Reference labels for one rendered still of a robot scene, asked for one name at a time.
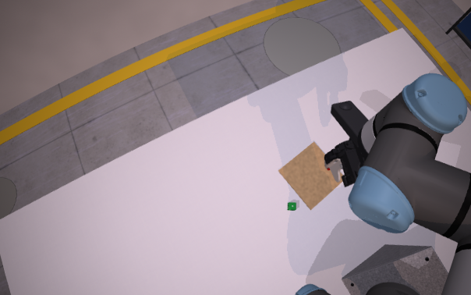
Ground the green die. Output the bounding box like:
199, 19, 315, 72
287, 202, 296, 211

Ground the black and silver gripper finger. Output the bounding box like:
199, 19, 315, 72
324, 147, 342, 182

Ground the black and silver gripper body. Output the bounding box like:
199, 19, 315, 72
335, 129, 369, 187

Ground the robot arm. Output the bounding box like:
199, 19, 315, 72
331, 73, 471, 295

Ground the tan square mat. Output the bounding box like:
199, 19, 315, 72
278, 142, 342, 210

